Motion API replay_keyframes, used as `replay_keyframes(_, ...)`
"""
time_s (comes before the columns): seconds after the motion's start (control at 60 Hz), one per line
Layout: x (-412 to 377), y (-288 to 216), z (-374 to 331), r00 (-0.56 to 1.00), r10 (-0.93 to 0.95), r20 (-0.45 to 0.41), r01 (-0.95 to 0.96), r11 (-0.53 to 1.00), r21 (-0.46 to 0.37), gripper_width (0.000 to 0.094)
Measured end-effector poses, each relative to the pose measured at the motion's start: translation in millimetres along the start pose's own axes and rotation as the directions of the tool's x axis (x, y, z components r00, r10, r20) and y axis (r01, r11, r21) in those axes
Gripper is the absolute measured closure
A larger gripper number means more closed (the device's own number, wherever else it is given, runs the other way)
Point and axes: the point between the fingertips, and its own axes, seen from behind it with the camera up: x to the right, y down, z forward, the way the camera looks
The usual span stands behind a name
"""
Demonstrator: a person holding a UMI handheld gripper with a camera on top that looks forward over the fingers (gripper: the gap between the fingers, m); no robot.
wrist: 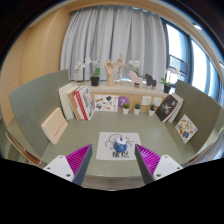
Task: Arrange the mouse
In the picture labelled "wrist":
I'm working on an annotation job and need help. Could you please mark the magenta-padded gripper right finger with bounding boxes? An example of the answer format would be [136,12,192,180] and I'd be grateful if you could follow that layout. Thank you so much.
[133,144,183,186]

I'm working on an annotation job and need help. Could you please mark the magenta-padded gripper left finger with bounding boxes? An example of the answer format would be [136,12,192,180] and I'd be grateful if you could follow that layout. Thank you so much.
[43,143,94,187]

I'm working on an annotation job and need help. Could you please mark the blue and white computer mouse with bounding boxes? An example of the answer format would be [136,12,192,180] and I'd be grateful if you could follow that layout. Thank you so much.
[112,135,128,154]

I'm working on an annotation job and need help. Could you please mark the white mouse pad with drawing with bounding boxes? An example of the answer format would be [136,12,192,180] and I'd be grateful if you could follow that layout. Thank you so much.
[95,131,142,161]

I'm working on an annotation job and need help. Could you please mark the cream book with red text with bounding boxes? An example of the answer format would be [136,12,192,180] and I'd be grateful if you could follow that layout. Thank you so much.
[40,107,69,145]

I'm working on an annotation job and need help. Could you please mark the small plant in white pot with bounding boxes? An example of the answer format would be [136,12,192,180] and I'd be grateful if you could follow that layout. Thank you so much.
[122,102,131,115]
[148,104,156,117]
[133,103,142,116]

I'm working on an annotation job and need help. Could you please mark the colourful illustrated card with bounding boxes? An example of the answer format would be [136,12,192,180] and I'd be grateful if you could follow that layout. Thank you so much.
[174,113,199,144]

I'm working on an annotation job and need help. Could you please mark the black-covered book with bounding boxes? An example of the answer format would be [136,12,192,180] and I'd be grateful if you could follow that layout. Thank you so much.
[155,94,180,123]

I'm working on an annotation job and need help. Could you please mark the red-spined book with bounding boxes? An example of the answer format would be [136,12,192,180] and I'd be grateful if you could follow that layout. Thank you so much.
[73,87,89,121]

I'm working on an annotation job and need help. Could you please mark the brown-spined book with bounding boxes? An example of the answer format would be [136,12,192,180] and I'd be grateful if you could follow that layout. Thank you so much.
[67,88,84,121]

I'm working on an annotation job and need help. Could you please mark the photo-covered magazine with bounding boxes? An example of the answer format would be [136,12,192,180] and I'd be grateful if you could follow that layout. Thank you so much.
[78,85,96,121]

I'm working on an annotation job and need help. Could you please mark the thick white book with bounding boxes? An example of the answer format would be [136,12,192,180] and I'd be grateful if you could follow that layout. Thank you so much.
[58,83,77,121]

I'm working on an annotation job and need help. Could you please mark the white illustrated sticker card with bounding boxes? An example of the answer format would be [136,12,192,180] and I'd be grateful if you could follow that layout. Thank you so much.
[93,94,120,113]

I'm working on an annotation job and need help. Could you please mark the round purple number sign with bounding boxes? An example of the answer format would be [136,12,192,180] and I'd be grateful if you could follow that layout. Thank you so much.
[117,95,130,109]

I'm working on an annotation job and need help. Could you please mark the light wood ledge shelf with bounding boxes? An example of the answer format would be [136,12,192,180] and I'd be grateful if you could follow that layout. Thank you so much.
[69,80,169,113]

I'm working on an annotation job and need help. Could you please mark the white orchid in dark pot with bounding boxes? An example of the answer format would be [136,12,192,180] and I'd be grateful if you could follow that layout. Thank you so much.
[159,67,183,95]

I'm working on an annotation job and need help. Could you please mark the green desk partition panel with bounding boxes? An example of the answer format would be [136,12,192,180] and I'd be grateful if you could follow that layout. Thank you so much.
[174,79,222,154]
[9,68,70,158]

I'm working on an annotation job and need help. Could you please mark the black wooden horse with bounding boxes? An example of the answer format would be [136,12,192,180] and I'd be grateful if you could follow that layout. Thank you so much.
[143,73,158,90]

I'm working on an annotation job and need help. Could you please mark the white orchid in black pot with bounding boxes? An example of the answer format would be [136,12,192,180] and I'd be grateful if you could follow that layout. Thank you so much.
[73,57,101,87]

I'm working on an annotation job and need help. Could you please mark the pink wooden horse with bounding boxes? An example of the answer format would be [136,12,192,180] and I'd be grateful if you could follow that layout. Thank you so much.
[128,70,144,89]

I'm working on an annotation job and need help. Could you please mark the white orchid flowers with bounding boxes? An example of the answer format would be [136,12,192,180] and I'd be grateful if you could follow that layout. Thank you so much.
[128,59,141,76]

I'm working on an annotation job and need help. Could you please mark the wooden artist mannequin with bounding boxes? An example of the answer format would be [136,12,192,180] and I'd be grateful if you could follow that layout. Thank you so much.
[115,53,129,86]

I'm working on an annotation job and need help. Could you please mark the grey curtain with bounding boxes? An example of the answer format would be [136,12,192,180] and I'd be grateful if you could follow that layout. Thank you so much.
[59,4,167,83]

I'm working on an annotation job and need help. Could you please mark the white wall socket plate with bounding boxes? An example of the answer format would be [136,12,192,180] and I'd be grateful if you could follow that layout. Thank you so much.
[141,95,153,107]
[152,96,163,107]

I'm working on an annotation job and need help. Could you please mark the window with dark frame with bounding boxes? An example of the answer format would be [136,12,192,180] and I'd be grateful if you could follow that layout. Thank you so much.
[161,18,224,104]

